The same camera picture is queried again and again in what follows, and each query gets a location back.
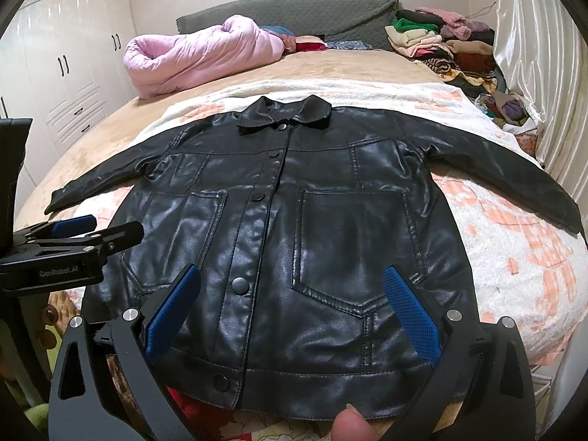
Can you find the black leather jacket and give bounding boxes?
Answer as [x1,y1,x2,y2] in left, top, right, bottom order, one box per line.
[48,96,582,420]

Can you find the pile of folded clothes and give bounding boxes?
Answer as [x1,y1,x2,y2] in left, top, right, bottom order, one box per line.
[385,7,537,135]

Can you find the person's right hand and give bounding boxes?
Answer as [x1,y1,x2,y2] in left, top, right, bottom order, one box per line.
[331,403,380,441]

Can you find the beige plush bed cover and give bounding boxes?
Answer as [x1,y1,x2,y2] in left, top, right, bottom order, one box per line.
[15,50,440,229]

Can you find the white orange bear blanket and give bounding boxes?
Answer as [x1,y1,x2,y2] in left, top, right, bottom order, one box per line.
[68,76,588,369]

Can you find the white wardrobe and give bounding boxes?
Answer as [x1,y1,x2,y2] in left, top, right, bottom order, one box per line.
[1,0,137,210]

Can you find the pink rolled quilt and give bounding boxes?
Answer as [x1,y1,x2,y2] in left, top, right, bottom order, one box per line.
[123,15,285,98]

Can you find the red folded garment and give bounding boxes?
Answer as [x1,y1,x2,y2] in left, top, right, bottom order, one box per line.
[296,41,328,53]

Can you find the blue patterned garment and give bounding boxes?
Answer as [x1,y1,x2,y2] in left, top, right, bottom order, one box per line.
[326,40,373,51]

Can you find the grey quilted headboard cover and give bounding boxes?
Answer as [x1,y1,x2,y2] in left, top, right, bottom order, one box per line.
[176,0,399,50]

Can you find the shiny white curtain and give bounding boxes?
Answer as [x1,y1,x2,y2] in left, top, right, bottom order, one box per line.
[493,0,588,203]

